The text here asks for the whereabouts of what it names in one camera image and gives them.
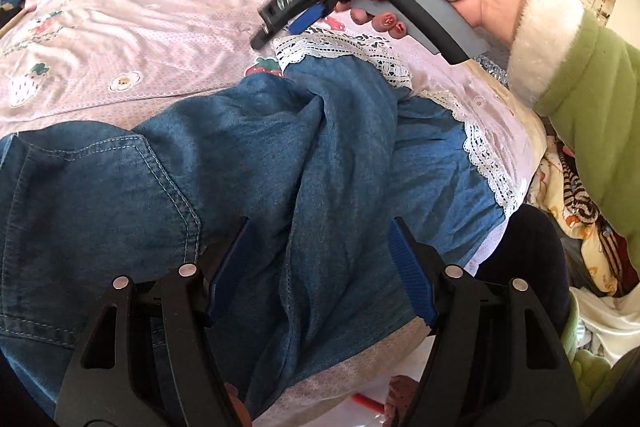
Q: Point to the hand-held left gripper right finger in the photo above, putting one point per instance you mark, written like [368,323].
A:
[412,277]

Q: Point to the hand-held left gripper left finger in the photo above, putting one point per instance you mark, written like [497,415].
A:
[227,269]

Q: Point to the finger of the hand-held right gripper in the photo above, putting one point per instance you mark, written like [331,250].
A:
[282,4]
[307,18]

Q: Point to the blue denim pants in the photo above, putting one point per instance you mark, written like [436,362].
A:
[300,157]

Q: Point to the person's black trouser leg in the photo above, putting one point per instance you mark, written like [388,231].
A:
[530,252]

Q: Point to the red stick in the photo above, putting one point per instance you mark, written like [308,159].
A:
[367,403]

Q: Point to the pink strawberry print bed sheet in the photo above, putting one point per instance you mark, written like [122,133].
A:
[150,37]

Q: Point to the cartoon printed blanket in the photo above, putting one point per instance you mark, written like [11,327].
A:
[575,202]

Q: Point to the green fluffy garment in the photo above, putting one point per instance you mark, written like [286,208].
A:
[590,367]

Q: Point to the white cloth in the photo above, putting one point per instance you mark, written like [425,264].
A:
[610,322]

